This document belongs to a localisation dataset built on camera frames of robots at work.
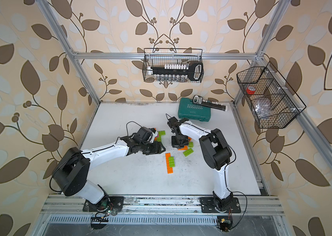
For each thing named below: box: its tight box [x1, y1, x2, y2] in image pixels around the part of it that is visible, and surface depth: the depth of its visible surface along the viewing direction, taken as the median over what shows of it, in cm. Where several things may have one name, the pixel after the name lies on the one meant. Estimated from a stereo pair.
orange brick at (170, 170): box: [166, 163, 174, 175], surface depth 88 cm
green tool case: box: [177, 97, 212, 122], surface depth 113 cm
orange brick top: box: [165, 152, 172, 164], surface depth 93 cm
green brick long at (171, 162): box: [167, 156, 175, 168], surface depth 90 cm
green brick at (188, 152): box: [182, 147, 194, 157], surface depth 95 cm
